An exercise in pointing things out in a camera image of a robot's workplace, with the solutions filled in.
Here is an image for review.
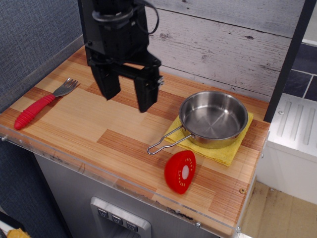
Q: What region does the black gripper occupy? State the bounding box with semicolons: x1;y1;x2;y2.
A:
89;14;162;113

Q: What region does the red toy pepper half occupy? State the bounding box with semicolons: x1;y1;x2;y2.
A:
164;150;196;194

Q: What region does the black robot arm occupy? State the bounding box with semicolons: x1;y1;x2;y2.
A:
78;0;162;113

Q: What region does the yellow cloth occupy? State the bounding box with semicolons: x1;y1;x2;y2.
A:
164;112;254;167

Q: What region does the grey toy fridge cabinet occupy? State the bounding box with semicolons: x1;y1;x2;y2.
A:
35;155;216;238

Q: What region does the silver dispenser button panel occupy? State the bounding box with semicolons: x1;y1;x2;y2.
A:
90;196;152;238

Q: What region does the clear acrylic table edge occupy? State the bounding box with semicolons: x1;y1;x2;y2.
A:
0;126;242;238

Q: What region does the white toy sink unit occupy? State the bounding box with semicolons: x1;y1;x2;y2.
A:
256;94;317;203

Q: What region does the yellow object at corner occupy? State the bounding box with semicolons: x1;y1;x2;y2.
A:
6;229;31;238

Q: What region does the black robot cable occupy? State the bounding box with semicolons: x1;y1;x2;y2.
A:
133;0;159;35

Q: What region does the black left frame post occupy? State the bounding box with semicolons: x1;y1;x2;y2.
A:
77;0;99;66

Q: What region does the black frame post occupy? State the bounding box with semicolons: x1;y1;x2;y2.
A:
77;0;99;66
264;0;317;123

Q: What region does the silver pot with wire handle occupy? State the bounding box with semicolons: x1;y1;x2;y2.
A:
147;91;248;155

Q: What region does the red handled fork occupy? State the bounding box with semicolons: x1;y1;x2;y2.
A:
14;78;78;129

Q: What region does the black right frame post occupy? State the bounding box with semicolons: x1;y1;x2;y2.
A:
264;0;317;123

